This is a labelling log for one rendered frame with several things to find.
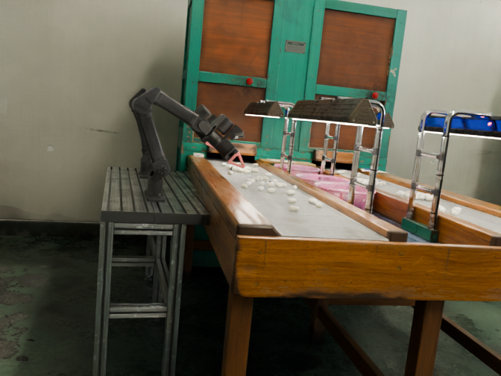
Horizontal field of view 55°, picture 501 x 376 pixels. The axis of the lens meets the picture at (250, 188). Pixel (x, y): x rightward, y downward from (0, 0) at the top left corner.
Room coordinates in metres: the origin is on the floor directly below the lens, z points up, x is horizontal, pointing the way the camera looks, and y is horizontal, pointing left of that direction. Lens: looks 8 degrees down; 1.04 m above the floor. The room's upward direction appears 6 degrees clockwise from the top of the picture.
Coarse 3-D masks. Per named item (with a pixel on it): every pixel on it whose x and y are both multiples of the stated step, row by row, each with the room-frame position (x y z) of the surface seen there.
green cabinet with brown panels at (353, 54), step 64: (192, 0) 2.95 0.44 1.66; (256, 0) 3.05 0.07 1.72; (320, 0) 3.12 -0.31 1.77; (192, 64) 2.96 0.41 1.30; (256, 64) 3.05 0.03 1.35; (320, 64) 3.14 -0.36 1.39; (384, 64) 3.23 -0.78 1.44; (256, 128) 3.06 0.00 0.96; (320, 128) 3.15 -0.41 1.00; (384, 128) 3.23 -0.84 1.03
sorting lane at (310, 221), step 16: (208, 160) 2.95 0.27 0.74; (224, 176) 2.29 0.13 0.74; (240, 176) 2.34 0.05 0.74; (256, 176) 2.41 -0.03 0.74; (272, 176) 2.47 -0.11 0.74; (240, 192) 1.83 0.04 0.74; (256, 192) 1.88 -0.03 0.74; (304, 192) 2.00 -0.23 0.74; (256, 208) 1.55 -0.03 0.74; (272, 208) 1.58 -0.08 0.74; (288, 208) 1.61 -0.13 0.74; (304, 208) 1.64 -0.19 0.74; (320, 208) 1.67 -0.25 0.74; (272, 224) 1.34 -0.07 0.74; (288, 224) 1.36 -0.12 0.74; (304, 224) 1.38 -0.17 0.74; (320, 224) 1.41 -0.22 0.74; (336, 224) 1.43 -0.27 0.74; (352, 224) 1.45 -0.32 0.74; (384, 240) 1.28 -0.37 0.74
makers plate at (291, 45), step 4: (288, 40) 3.09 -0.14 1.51; (292, 40) 3.09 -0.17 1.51; (288, 44) 3.09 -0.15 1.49; (292, 44) 3.09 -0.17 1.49; (296, 44) 3.10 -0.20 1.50; (300, 44) 3.10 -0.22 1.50; (304, 44) 3.11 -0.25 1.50; (288, 48) 3.09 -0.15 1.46; (292, 48) 3.09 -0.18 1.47; (296, 48) 3.10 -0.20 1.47; (300, 48) 3.10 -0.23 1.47; (304, 48) 3.11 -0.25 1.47; (296, 52) 3.10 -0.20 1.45; (300, 52) 3.10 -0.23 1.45; (304, 52) 3.11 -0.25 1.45
